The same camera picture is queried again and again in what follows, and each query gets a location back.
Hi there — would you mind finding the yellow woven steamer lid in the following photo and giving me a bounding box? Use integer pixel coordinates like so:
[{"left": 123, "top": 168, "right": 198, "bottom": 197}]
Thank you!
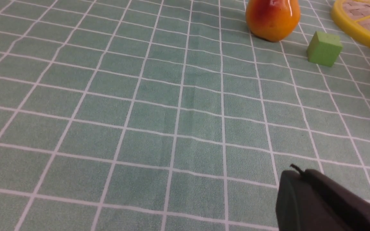
[{"left": 330, "top": 0, "right": 370, "bottom": 48}]

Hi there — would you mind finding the orange red toy pear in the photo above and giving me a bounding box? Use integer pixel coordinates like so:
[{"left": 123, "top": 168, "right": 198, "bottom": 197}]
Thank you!
[{"left": 245, "top": 0, "right": 301, "bottom": 43}]

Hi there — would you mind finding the green checkered tablecloth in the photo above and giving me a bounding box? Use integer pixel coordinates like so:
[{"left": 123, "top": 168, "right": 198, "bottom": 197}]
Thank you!
[{"left": 0, "top": 0, "right": 370, "bottom": 231}]

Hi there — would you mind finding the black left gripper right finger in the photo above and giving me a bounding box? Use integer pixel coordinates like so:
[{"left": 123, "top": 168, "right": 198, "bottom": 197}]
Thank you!
[{"left": 304, "top": 169, "right": 370, "bottom": 231}]

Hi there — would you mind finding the green foam cube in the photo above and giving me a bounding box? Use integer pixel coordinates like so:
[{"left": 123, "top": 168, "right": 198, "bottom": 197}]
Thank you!
[{"left": 306, "top": 31, "right": 343, "bottom": 67}]

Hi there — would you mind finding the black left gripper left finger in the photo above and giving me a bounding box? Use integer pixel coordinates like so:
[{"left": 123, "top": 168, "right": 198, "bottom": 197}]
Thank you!
[{"left": 276, "top": 164, "right": 353, "bottom": 231}]

